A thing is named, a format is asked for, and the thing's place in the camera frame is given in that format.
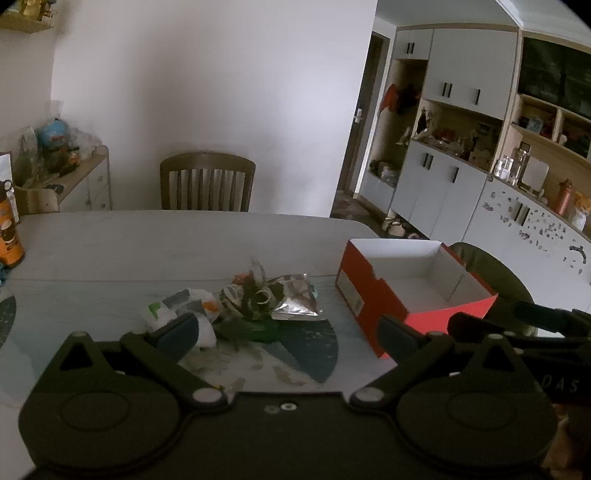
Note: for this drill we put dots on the brown wooden slatted chair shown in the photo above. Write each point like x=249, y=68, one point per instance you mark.
x=207, y=161

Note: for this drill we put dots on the orange canister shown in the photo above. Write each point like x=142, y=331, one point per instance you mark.
x=9, y=235

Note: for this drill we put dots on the silver foil packet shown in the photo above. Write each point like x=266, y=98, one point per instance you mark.
x=295, y=300

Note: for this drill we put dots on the clear glass jar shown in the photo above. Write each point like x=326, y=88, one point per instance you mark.
x=519, y=164

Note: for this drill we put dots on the olive padded chair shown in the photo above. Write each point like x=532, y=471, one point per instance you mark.
x=498, y=277

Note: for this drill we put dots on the light slipper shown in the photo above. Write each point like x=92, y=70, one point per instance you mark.
x=415, y=235
x=392, y=228

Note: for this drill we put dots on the red shoebox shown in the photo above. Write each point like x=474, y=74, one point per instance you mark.
x=369, y=263

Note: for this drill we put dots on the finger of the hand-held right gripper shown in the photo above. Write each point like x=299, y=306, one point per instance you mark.
x=554, y=314
x=471, y=325

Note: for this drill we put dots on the copper bottle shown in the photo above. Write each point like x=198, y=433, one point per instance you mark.
x=563, y=198

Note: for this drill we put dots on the jar with yellow contents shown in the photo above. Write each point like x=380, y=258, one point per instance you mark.
x=581, y=210

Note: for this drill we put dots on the red garment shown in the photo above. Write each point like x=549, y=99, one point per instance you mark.
x=390, y=98

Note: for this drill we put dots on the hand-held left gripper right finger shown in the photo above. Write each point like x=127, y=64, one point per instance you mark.
x=395, y=337

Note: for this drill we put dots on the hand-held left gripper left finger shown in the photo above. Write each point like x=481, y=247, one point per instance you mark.
x=178, y=334

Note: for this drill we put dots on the white wooden sideboard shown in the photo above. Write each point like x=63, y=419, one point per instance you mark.
x=94, y=184

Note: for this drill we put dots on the white printed plastic wrapper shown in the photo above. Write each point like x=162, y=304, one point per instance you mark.
x=194, y=297

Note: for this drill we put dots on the white carton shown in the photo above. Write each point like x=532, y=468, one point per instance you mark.
x=4, y=168

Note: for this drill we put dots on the blue globe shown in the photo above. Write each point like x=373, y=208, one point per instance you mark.
x=53, y=134

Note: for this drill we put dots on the white wall cabinet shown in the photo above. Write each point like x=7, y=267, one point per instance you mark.
x=438, y=194

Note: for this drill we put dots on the white rounded board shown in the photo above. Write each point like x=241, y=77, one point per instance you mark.
x=535, y=173

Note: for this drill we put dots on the clear plastic bag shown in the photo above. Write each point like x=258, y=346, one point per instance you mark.
x=85, y=143

